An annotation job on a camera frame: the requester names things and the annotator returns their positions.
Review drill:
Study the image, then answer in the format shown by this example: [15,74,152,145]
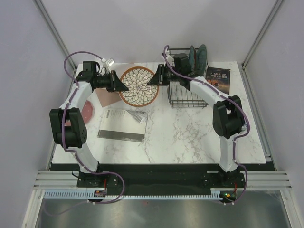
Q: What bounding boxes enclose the orange flower pattern plate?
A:
[119,66,159,107]

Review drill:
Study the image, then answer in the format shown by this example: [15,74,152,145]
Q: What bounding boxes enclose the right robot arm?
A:
[147,53,250,187]

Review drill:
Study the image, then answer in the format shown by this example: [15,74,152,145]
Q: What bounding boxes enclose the Canon manual in plastic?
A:
[97,109,148,143]

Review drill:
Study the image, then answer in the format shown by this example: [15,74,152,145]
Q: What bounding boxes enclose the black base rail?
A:
[49,163,247,199]

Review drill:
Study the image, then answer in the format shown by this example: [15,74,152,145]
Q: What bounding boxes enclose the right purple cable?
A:
[163,45,250,206]

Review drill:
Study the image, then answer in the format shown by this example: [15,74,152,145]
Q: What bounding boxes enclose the pink cutting mat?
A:
[96,89,121,107]

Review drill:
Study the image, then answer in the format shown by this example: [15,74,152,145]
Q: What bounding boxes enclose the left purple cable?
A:
[44,51,125,216]

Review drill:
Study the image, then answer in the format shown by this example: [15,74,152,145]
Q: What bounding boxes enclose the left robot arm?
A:
[49,61,129,187]

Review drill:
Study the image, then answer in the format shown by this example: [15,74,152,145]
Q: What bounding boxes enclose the purple cable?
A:
[163,45,250,206]
[44,51,125,216]

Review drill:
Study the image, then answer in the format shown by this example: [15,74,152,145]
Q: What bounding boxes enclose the black wire dish rack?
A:
[167,48,208,108]

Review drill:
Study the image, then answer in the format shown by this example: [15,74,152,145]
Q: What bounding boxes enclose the white slotted cable duct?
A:
[44,189,239,200]

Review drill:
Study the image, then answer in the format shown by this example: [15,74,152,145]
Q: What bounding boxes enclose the Tale of Two Cities book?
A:
[206,67,230,95]

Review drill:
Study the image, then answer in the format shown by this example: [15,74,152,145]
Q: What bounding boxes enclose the grey-green ceramic plate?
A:
[195,44,208,76]

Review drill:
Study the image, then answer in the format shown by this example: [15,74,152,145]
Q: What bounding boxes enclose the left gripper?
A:
[95,71,129,93]

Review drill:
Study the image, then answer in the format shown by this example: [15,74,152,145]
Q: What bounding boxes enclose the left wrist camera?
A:
[101,58,115,68]

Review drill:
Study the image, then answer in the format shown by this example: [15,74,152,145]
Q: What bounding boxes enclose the dark blue glazed plate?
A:
[189,45,197,71]

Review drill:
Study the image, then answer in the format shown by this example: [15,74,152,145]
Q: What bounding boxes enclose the pink polka dot plate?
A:
[81,100,95,124]

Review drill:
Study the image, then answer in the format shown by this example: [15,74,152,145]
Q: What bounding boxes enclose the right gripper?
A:
[148,64,181,86]

